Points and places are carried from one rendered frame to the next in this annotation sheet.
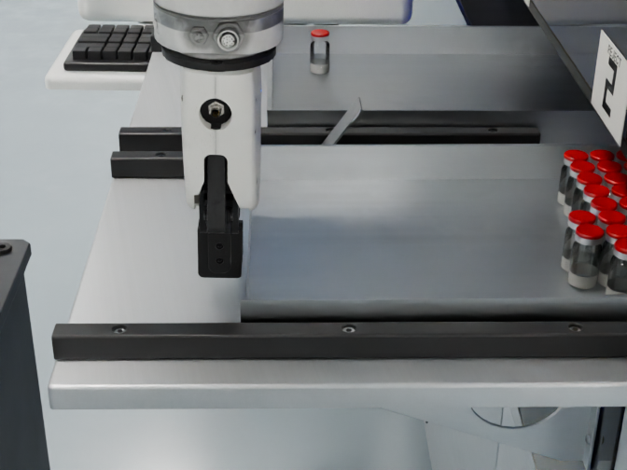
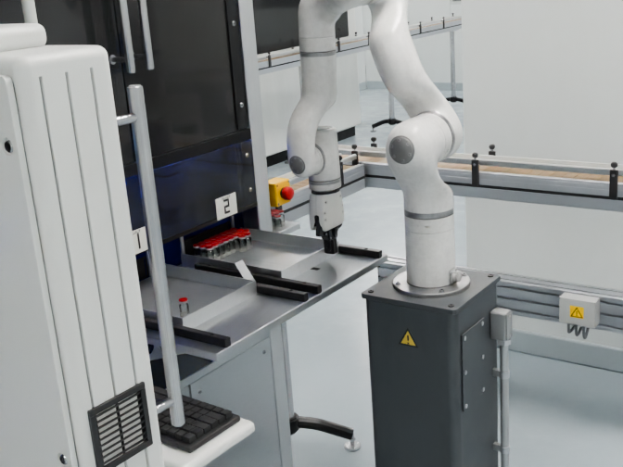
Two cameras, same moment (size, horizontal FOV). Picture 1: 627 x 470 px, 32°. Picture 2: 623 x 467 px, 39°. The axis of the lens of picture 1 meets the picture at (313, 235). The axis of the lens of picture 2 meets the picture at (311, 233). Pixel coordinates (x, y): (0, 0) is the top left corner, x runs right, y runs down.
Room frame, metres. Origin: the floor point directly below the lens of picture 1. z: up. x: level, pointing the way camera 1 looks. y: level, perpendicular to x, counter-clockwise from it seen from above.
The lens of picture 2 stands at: (2.48, 1.41, 1.65)
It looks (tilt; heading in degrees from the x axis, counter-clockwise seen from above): 17 degrees down; 218
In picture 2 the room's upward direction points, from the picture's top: 4 degrees counter-clockwise
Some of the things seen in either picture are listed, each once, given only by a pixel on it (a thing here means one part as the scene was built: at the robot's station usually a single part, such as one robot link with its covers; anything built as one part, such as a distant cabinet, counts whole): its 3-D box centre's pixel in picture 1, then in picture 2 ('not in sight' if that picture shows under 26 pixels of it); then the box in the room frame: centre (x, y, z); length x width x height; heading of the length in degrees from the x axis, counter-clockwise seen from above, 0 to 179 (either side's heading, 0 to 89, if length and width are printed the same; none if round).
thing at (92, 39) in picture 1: (219, 47); (143, 406); (1.44, 0.13, 0.82); 0.40 x 0.14 x 0.02; 90
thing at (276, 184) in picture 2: not in sight; (274, 192); (0.53, -0.26, 1.00); 0.08 x 0.07 x 0.07; 92
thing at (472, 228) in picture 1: (458, 230); (260, 253); (0.77, -0.12, 0.90); 0.34 x 0.26 x 0.04; 92
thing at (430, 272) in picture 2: not in sight; (430, 248); (0.69, 0.36, 0.95); 0.19 x 0.19 x 0.18
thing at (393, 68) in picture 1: (428, 79); (168, 294); (1.11, -0.12, 0.90); 0.34 x 0.26 x 0.04; 92
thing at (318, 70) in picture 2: not in sight; (312, 113); (0.73, 0.07, 1.28); 0.16 x 0.09 x 0.30; 2
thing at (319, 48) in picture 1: (319, 53); (184, 309); (1.17, 0.00, 0.90); 0.02 x 0.02 x 0.04
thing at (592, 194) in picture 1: (596, 221); (228, 246); (0.78, -0.23, 0.91); 0.18 x 0.02 x 0.05; 2
